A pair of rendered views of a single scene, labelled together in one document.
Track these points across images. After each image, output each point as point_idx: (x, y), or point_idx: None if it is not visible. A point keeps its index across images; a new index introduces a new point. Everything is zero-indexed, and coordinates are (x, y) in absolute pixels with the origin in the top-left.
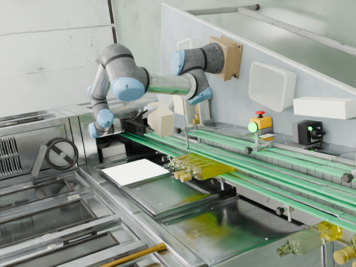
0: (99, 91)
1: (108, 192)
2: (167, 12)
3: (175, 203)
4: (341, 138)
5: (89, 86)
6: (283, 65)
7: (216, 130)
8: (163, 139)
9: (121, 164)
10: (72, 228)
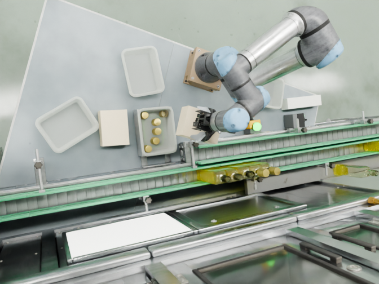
0: (265, 59)
1: (208, 237)
2: (65, 9)
3: (275, 202)
4: (306, 121)
5: (233, 53)
6: None
7: (219, 138)
8: (124, 178)
9: (68, 244)
10: (333, 245)
